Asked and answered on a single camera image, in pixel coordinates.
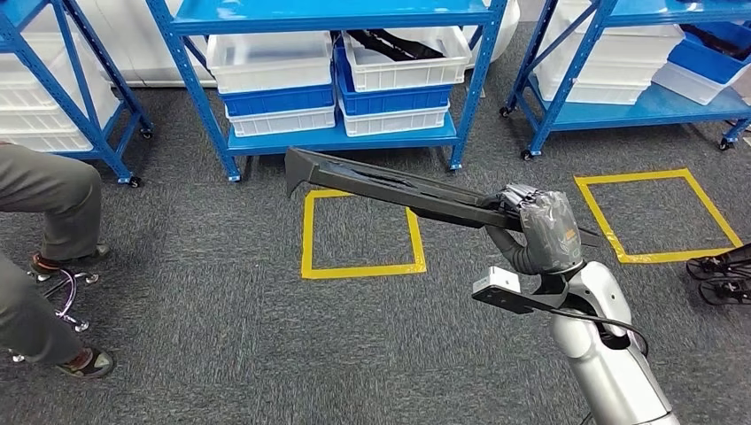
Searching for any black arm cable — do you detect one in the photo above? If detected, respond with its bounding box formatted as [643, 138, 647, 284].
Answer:
[548, 305, 649, 359]

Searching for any blue plastic crate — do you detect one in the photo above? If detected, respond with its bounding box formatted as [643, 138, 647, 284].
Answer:
[218, 83, 336, 117]
[333, 46, 453, 117]
[667, 22, 751, 86]

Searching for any black humanoid robot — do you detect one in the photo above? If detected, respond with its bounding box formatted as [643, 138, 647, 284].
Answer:
[685, 243, 751, 307]

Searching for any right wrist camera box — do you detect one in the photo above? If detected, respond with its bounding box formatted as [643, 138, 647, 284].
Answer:
[472, 267, 568, 316]

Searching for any white car body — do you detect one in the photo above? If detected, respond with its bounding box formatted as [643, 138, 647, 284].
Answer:
[23, 0, 521, 89]

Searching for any black part in crate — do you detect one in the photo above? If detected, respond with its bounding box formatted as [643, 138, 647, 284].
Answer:
[680, 23, 751, 63]
[345, 27, 445, 63]

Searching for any person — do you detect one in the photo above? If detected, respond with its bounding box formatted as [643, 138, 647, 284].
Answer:
[0, 143, 115, 380]

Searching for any chrome base stool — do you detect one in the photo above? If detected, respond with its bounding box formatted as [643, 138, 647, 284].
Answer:
[8, 268, 101, 364]

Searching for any long black plastic part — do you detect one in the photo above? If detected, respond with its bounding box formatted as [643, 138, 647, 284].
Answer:
[284, 146, 602, 248]

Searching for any blue metal shelf rack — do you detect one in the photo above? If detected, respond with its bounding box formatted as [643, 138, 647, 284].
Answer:
[143, 0, 508, 183]
[0, 0, 155, 189]
[499, 0, 751, 162]

